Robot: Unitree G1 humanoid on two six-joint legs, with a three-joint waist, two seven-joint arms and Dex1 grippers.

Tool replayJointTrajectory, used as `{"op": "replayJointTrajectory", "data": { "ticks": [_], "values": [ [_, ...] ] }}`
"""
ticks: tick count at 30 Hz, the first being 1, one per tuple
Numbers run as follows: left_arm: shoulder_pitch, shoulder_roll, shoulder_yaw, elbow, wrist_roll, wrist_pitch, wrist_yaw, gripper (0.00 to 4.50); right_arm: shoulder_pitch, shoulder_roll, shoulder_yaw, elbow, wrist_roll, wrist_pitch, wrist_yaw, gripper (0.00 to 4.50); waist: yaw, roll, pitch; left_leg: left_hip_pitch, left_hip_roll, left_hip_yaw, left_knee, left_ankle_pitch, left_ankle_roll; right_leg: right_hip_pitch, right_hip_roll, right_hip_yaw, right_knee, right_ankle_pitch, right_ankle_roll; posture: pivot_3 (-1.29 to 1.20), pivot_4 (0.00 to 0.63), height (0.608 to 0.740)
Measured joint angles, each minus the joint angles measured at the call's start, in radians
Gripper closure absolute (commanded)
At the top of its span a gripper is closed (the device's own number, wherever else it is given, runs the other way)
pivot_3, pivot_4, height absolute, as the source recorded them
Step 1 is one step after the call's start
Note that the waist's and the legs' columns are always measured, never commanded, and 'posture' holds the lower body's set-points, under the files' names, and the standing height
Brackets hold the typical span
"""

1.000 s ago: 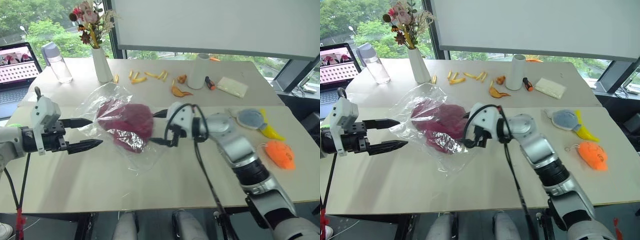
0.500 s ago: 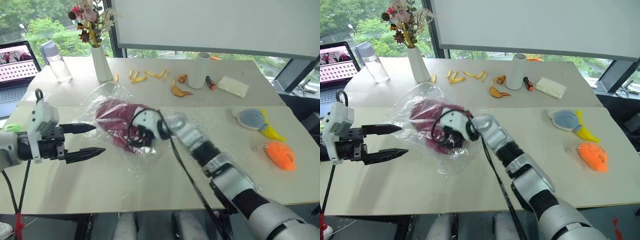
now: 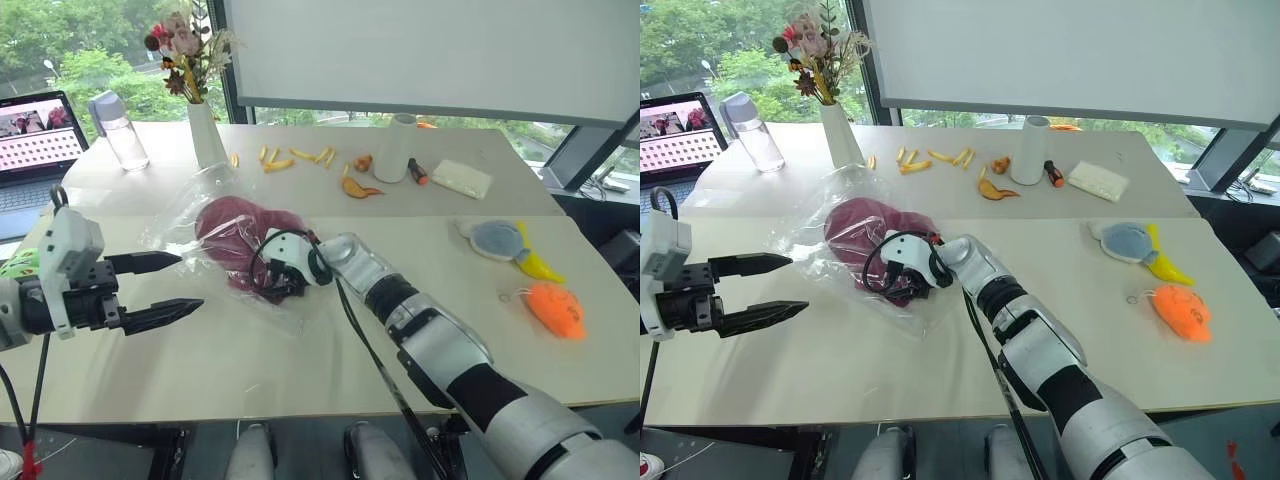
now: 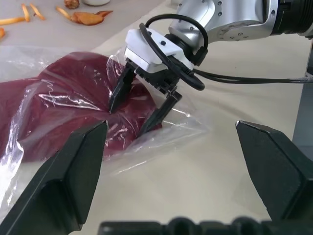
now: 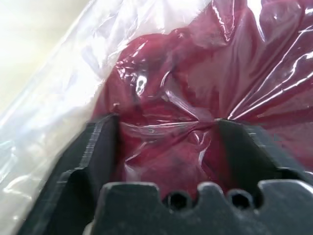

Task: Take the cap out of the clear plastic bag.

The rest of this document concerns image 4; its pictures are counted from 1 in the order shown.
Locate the dark grey stand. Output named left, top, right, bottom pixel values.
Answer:
left=292, top=36, right=313, bottom=148

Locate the fried chicken wing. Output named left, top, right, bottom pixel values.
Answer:
left=71, top=10, right=114, bottom=27

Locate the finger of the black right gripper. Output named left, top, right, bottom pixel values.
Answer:
left=139, top=89, right=183, bottom=136
left=108, top=63, right=138, bottom=114

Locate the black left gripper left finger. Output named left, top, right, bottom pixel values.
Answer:
left=0, top=119, right=109, bottom=235

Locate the white plate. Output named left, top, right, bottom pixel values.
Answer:
left=81, top=0, right=112, bottom=6

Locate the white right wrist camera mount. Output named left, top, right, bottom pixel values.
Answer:
left=124, top=28, right=194, bottom=73

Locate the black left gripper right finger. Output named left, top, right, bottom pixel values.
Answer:
left=234, top=119, right=313, bottom=221

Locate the dark red cloth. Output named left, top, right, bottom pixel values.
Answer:
left=0, top=51, right=164, bottom=164

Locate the golden french fry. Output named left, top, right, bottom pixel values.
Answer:
left=0, top=16, right=26, bottom=26
left=29, top=2, right=46, bottom=21
left=55, top=6, right=72, bottom=21
left=21, top=3, right=31, bottom=23

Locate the clear plastic bag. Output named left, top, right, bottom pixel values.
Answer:
left=0, top=44, right=211, bottom=212

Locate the round fried chicken nugget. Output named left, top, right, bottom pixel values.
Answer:
left=64, top=0, right=81, bottom=10

